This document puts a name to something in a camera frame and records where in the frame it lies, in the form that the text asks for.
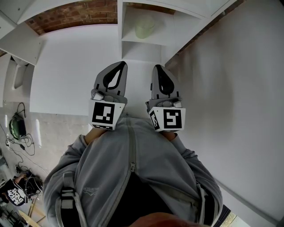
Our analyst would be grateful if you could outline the grey backpack strap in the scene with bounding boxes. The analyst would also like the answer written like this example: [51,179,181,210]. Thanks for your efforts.
[196,183,221,225]
[55,171,87,227]

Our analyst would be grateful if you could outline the white wall cabinet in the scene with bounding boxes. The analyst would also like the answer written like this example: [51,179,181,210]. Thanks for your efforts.
[0,0,49,67]

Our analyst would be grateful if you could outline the green bag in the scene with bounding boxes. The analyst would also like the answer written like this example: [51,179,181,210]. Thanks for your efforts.
[8,102,28,140]

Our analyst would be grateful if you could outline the white shelf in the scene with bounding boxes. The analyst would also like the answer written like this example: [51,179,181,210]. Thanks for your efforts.
[117,0,239,63]

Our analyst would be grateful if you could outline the person's right forearm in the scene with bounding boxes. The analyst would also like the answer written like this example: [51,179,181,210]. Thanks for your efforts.
[163,130,200,166]

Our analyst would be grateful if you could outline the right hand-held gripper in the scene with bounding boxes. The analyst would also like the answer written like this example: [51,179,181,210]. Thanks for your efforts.
[145,64,186,133]

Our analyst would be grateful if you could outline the person's grey zip jacket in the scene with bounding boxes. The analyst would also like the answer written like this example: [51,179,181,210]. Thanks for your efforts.
[43,117,224,227]

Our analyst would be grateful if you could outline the wooden slats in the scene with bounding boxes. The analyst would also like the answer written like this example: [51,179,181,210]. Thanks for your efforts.
[18,196,47,227]

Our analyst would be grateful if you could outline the pale green cup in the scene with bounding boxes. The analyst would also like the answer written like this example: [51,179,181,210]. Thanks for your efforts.
[134,16,156,40]

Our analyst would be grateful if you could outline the black cable bundle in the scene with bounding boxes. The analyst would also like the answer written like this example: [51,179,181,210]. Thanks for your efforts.
[0,124,36,169]

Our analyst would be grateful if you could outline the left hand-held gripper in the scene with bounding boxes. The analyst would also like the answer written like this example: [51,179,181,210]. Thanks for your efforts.
[88,61,129,131]

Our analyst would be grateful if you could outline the person's left forearm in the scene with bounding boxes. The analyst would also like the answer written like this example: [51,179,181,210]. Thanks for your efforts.
[63,127,106,164]

